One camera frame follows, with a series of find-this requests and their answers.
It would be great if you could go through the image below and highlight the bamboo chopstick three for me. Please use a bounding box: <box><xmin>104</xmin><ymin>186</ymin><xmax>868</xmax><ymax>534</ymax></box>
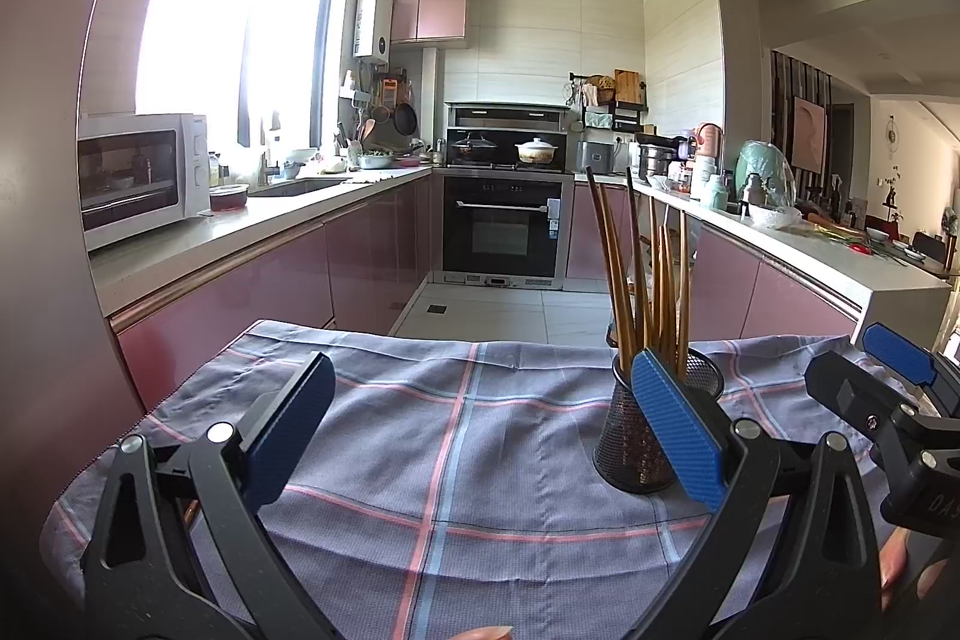
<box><xmin>594</xmin><ymin>184</ymin><xmax>646</xmax><ymax>377</ymax></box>

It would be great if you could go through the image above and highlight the bamboo chopstick six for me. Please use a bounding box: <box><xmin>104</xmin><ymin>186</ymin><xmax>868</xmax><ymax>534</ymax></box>
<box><xmin>677</xmin><ymin>211</ymin><xmax>690</xmax><ymax>380</ymax></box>

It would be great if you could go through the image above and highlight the bamboo chopstick five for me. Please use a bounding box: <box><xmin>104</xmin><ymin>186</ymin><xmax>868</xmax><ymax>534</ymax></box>
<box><xmin>659</xmin><ymin>224</ymin><xmax>679</xmax><ymax>370</ymax></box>

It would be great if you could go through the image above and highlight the bamboo chopstick four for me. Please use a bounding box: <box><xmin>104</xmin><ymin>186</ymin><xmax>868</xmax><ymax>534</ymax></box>
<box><xmin>647</xmin><ymin>195</ymin><xmax>662</xmax><ymax>353</ymax></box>

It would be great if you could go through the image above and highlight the bamboo chopstick one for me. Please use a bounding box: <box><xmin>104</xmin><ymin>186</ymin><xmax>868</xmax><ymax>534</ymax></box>
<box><xmin>586</xmin><ymin>170</ymin><xmax>636</xmax><ymax>377</ymax></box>

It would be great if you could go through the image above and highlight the bamboo chopstick two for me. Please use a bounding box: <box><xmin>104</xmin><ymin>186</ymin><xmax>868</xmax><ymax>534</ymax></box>
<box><xmin>626</xmin><ymin>172</ymin><xmax>649</xmax><ymax>353</ymax></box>

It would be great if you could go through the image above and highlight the person's right hand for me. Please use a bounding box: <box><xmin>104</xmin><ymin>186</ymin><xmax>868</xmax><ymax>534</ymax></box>
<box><xmin>878</xmin><ymin>526</ymin><xmax>958</xmax><ymax>626</ymax></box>

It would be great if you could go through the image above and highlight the person's left hand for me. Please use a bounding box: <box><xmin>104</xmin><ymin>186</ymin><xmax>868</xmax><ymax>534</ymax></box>
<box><xmin>451</xmin><ymin>626</ymin><xmax>512</xmax><ymax>640</ymax></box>

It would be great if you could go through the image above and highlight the white bowl on counter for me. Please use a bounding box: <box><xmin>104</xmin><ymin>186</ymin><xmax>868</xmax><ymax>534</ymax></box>
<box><xmin>748</xmin><ymin>205</ymin><xmax>802</xmax><ymax>230</ymax></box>

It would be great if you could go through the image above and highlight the black mesh utensil cup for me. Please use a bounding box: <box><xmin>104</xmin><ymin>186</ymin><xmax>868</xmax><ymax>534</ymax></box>
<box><xmin>594</xmin><ymin>349</ymin><xmax>726</xmax><ymax>509</ymax></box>

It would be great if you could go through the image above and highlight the green table fan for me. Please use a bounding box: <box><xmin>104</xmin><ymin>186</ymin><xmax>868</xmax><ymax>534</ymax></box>
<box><xmin>734</xmin><ymin>140</ymin><xmax>797</xmax><ymax>208</ymax></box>

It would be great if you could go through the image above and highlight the plaid purple table cloth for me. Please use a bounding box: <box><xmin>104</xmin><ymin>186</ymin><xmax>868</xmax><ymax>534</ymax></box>
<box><xmin>40</xmin><ymin>318</ymin><xmax>913</xmax><ymax>640</ymax></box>

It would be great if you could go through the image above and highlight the pink kettle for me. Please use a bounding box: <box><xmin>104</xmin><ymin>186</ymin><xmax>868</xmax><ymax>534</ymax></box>
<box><xmin>695</xmin><ymin>124</ymin><xmax>722</xmax><ymax>159</ymax></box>

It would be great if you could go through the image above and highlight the steel pot on counter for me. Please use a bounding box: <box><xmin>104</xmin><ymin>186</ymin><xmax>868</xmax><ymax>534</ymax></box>
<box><xmin>636</xmin><ymin>133</ymin><xmax>685</xmax><ymax>179</ymax></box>

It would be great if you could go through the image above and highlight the red dish on counter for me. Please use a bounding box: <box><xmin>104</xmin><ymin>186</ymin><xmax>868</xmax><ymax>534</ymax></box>
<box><xmin>208</xmin><ymin>184</ymin><xmax>249</xmax><ymax>213</ymax></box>

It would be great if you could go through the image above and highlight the white microwave oven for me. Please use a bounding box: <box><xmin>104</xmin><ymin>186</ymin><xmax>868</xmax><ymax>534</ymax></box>
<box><xmin>78</xmin><ymin>113</ymin><xmax>210</xmax><ymax>250</ymax></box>

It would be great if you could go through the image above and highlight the black built-in oven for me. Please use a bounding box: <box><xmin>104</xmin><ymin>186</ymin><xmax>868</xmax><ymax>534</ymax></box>
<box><xmin>436</xmin><ymin>169</ymin><xmax>574</xmax><ymax>289</ymax></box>

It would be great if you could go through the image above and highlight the white ceramic pot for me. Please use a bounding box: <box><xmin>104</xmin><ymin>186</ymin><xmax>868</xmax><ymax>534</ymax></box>
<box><xmin>516</xmin><ymin>136</ymin><xmax>556</xmax><ymax>166</ymax></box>

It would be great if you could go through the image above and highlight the black cooking pot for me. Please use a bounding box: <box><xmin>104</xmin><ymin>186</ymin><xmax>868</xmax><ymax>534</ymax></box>
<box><xmin>448</xmin><ymin>133</ymin><xmax>498</xmax><ymax>164</ymax></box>

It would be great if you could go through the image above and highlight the hanging black frying pan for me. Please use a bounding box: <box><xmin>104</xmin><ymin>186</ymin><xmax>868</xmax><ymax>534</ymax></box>
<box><xmin>392</xmin><ymin>103</ymin><xmax>418</xmax><ymax>136</ymax></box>

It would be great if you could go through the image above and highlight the range hood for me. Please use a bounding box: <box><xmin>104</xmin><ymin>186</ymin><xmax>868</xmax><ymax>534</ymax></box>
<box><xmin>448</xmin><ymin>103</ymin><xmax>569</xmax><ymax>131</ymax></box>

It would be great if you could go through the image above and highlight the white water heater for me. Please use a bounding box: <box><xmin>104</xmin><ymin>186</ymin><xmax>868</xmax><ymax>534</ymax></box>
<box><xmin>353</xmin><ymin>0</ymin><xmax>394</xmax><ymax>65</ymax></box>

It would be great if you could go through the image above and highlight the pink upper cabinet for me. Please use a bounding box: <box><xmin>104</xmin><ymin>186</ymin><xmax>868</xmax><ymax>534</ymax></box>
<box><xmin>391</xmin><ymin>0</ymin><xmax>469</xmax><ymax>46</ymax></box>

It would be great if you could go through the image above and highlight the black wall rack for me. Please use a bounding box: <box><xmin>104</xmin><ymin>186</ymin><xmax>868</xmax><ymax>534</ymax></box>
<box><xmin>566</xmin><ymin>70</ymin><xmax>647</xmax><ymax>133</ymax></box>

